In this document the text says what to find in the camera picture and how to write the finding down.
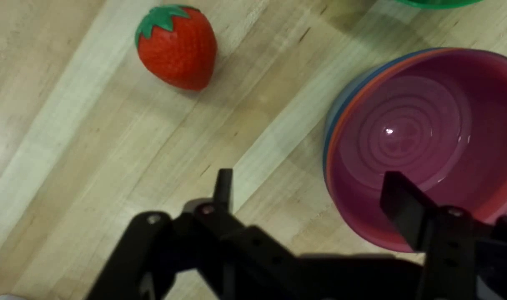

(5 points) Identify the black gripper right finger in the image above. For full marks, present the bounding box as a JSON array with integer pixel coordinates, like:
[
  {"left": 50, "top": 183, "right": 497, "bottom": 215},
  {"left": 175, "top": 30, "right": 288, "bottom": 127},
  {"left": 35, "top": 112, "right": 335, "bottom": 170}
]
[{"left": 380, "top": 170, "right": 507, "bottom": 300}]

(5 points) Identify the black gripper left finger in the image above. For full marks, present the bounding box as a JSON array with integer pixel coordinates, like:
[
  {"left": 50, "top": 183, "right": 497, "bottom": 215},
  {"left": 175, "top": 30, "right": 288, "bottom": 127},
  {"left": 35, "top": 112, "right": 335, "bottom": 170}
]
[{"left": 85, "top": 168, "right": 300, "bottom": 300}]

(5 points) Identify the pink plastic bowl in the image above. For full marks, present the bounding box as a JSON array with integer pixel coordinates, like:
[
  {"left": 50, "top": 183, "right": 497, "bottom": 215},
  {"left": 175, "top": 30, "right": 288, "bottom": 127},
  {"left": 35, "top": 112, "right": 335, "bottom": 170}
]
[{"left": 325, "top": 47, "right": 507, "bottom": 255}]

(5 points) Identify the blue plastic bowl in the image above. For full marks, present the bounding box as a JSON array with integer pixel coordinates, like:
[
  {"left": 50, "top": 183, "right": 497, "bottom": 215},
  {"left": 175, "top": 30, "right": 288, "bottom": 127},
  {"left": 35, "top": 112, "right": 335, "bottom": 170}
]
[{"left": 320, "top": 47, "right": 450, "bottom": 223}]

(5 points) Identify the red toy strawberry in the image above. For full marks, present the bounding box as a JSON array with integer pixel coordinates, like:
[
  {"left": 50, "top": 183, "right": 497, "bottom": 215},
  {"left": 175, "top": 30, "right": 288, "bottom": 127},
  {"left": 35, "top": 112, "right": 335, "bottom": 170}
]
[{"left": 133, "top": 3, "right": 220, "bottom": 93}]

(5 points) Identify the green plastic bowl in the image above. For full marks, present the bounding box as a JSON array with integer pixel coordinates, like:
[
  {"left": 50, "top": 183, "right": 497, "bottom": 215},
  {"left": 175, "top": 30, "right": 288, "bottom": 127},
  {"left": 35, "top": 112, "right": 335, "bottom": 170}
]
[{"left": 393, "top": 0, "right": 483, "bottom": 12}]

